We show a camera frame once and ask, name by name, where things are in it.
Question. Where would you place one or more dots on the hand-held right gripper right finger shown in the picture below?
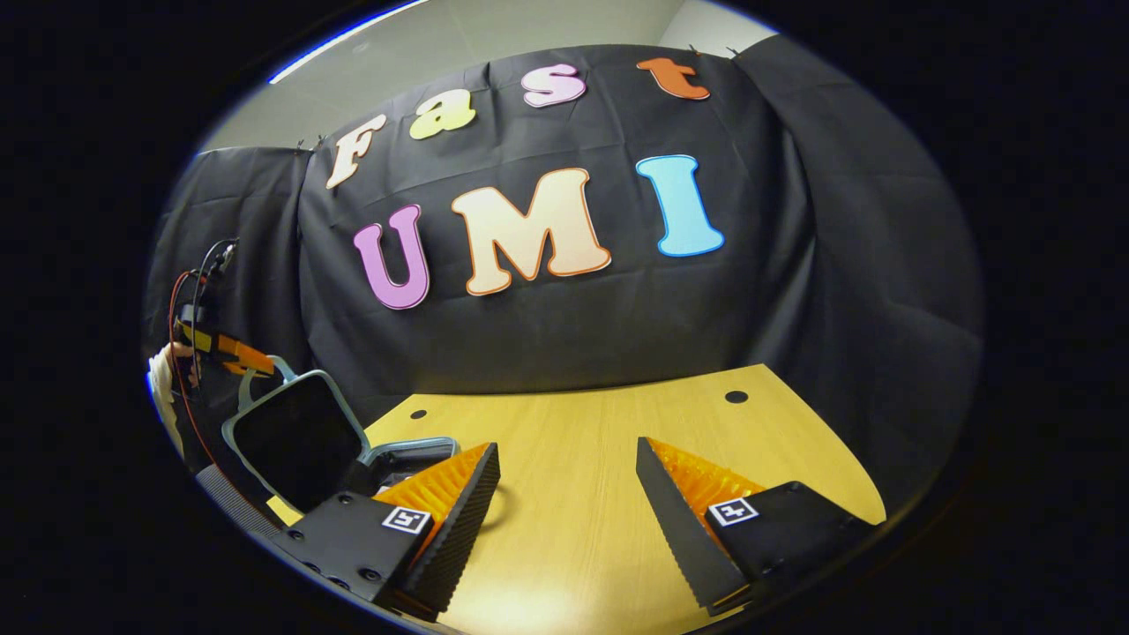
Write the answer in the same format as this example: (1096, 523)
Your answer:
(675, 529)

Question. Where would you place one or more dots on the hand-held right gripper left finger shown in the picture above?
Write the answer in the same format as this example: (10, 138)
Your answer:
(463, 529)

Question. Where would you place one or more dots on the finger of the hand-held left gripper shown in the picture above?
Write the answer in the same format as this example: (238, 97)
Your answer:
(251, 357)

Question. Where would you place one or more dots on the light blue small suitcase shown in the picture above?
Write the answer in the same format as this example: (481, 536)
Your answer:
(300, 441)

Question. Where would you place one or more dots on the grey ribbed strip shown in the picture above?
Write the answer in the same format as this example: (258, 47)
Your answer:
(234, 503)

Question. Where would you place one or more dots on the black backdrop cloth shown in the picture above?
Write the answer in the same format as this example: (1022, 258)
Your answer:
(617, 309)

